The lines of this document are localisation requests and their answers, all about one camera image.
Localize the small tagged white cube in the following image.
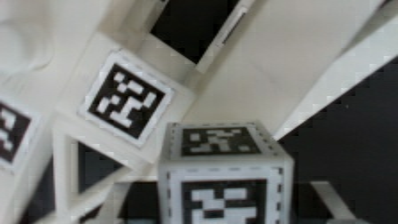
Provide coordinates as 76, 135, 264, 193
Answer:
157, 121, 292, 224

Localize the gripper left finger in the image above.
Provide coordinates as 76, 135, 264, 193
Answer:
86, 182, 159, 224

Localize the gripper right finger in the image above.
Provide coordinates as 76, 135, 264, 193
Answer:
292, 181, 367, 224

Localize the white chair back part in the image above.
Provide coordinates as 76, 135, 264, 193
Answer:
0, 0, 395, 224

